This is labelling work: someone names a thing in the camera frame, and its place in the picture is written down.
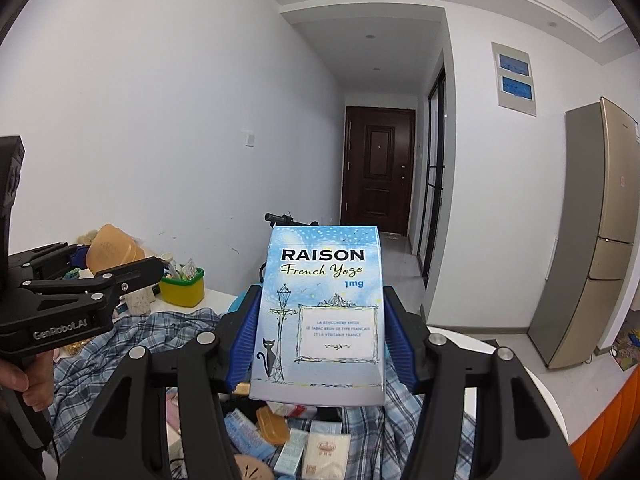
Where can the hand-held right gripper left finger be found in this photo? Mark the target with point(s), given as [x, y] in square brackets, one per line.
[245, 332]

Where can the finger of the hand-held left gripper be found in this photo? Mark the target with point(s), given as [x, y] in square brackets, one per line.
[130, 277]
[79, 259]

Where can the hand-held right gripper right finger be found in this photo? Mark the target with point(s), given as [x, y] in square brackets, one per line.
[400, 340]

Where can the blue plastic basin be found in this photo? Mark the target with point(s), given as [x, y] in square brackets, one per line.
[235, 305]

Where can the blue cigarette box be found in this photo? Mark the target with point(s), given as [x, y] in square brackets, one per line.
[320, 310]

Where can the white red-print box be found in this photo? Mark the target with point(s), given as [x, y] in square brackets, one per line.
[327, 455]

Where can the yellow container with green rim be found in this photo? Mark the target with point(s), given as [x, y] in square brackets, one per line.
[181, 292]

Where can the person's left hand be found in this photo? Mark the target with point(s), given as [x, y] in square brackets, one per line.
[42, 380]

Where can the beige plush toy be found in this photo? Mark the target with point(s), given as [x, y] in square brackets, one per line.
[89, 236]

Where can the white speckled cup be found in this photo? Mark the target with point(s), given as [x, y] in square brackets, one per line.
[137, 302]

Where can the orange plastic box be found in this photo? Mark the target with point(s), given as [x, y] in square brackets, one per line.
[107, 247]

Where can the blue plaid cloth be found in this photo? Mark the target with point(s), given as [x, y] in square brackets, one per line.
[165, 325]

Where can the small orange case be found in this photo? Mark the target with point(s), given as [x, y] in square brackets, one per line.
[272, 425]

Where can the light blue packet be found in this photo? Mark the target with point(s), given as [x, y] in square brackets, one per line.
[247, 432]

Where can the pale blue slim box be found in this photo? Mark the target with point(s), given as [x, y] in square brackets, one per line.
[290, 452]

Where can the beige round disc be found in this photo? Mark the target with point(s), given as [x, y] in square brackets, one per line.
[252, 470]

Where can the black framed glass door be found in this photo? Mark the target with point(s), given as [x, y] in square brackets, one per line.
[432, 180]

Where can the dark brown door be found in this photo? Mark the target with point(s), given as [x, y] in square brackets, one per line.
[377, 170]

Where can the gold refrigerator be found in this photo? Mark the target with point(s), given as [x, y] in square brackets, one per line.
[590, 240]

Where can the colourful cardboard box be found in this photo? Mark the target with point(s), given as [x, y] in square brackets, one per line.
[627, 350]

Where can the orange seat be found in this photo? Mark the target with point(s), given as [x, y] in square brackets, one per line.
[610, 435]

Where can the grey electrical panel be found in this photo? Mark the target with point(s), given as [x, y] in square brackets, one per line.
[515, 77]

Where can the white wall switch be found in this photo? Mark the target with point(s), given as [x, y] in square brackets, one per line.
[250, 138]

